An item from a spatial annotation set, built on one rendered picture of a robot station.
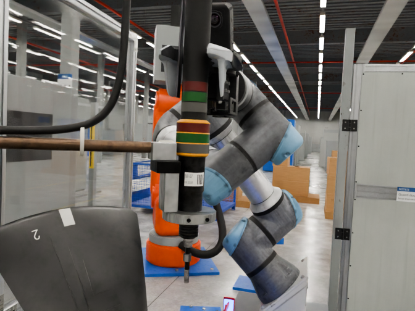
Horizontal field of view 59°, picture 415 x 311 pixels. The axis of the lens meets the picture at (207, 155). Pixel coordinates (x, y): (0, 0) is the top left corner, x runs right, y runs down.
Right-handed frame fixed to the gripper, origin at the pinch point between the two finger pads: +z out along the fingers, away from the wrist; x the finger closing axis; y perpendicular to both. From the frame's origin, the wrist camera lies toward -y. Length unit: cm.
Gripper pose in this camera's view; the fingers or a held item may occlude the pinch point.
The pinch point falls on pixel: (187, 47)
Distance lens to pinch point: 46.3
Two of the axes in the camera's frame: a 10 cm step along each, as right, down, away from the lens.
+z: -2.8, 0.3, -9.6
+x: -9.6, -0.5, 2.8
